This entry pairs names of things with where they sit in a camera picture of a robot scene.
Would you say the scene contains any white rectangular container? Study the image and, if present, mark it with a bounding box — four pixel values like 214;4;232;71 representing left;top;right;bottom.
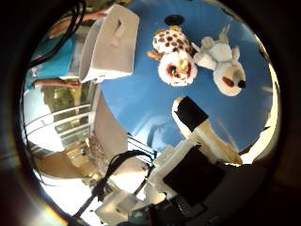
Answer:
78;3;140;84

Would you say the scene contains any white-framed glass window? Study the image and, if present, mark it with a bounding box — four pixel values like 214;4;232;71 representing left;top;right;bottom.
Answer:
24;103;95;152

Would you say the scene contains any blue ribbed metal block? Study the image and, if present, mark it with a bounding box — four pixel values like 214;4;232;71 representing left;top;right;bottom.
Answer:
126;135;158;158

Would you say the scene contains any black looped wiring harness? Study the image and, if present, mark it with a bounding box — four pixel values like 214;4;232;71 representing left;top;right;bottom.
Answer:
90;150;156;202

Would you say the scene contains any spotted owl plush toy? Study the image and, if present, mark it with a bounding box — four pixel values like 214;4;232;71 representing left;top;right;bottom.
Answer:
146;25;199;88

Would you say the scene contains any white dog plush toy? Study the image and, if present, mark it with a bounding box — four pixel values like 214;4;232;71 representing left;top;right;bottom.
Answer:
191;24;247;97

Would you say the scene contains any black round disc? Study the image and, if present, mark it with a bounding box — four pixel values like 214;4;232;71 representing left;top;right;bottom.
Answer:
164;14;185;26

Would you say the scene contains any black cable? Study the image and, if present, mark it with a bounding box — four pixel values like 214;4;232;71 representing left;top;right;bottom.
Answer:
29;0;87;69

